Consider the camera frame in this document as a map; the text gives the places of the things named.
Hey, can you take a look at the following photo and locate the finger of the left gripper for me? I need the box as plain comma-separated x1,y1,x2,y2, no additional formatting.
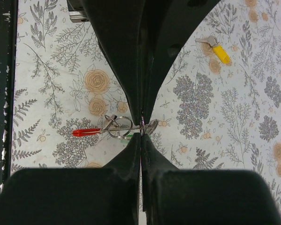
81,0,144,124
141,0,218,122

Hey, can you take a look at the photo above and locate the floral mat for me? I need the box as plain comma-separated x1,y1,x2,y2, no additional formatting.
11,0,281,214

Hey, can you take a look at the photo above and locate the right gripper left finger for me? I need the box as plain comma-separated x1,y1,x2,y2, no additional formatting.
0,133,141,225

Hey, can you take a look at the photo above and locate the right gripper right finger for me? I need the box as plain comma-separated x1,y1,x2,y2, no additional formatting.
141,135,281,225

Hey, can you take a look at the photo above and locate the keyring with red tag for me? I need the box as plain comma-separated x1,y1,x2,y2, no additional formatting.
71,114,160,139

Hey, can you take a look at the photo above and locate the left key with yellow tag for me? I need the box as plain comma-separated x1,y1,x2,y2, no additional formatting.
195,36,230,64

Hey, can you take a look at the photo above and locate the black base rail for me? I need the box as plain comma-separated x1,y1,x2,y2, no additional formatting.
0,0,18,193

